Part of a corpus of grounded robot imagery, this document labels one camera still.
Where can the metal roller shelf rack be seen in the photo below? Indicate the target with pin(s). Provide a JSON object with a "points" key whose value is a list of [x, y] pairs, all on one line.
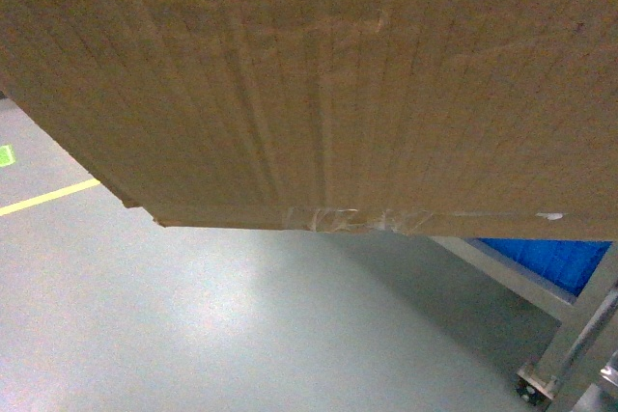
{"points": [[583, 351]]}

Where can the large cardboard box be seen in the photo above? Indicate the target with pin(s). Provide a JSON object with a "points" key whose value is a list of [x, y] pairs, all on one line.
{"points": [[488, 118]]}

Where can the blue plastic crate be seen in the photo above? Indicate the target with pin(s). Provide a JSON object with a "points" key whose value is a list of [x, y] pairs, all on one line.
{"points": [[567, 264]]}

